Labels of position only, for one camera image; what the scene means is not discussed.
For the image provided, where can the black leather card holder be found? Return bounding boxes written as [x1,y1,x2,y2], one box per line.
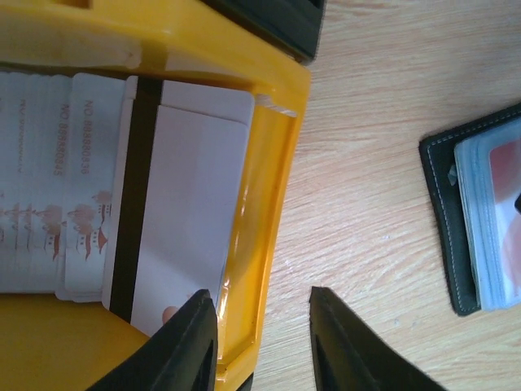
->
[418,103,520,317]

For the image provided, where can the black bin with teal cards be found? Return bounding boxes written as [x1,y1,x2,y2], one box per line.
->
[204,0,326,65]

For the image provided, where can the white pink credit card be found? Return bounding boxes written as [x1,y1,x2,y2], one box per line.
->
[102,77,255,336]

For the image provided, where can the yellow bin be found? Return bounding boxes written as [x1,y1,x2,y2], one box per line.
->
[1,1,311,390]

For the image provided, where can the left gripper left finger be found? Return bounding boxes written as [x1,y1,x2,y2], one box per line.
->
[91,289,218,390]

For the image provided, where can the white pink card stack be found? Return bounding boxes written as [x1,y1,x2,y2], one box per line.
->
[1,72,134,302]

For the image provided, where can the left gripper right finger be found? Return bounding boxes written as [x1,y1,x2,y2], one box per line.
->
[309,286,444,390]

